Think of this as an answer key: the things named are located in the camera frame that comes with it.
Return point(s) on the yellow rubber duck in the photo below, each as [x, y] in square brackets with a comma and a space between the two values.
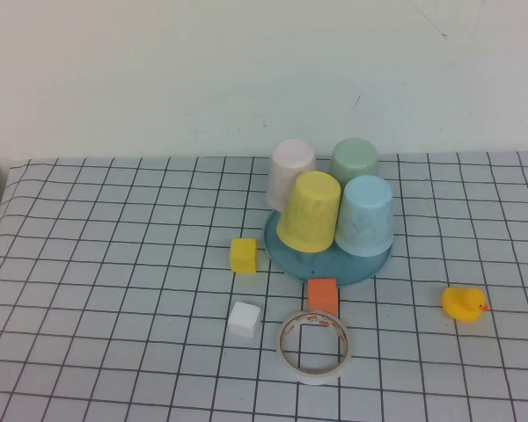
[459, 305]

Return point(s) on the yellow foam cube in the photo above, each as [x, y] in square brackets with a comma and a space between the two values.
[243, 257]

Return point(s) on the pale pink plastic cup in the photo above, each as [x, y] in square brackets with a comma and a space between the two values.
[288, 167]

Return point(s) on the white foam cube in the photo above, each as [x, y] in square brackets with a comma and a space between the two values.
[244, 320]

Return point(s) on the light blue plastic cup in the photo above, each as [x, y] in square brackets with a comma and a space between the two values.
[365, 220]

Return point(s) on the grey checkered tablecloth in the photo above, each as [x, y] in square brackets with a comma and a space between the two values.
[114, 264]

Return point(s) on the blue cup stand tray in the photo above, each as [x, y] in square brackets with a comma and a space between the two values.
[321, 266]

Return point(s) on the orange foam cube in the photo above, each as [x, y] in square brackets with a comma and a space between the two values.
[322, 294]

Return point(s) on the pale green plastic cup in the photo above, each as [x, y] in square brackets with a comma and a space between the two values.
[354, 158]

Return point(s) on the clear adhesive tape roll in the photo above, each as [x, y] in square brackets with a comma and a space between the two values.
[312, 377]

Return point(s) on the yellow plastic cup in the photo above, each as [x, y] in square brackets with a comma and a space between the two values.
[310, 211]

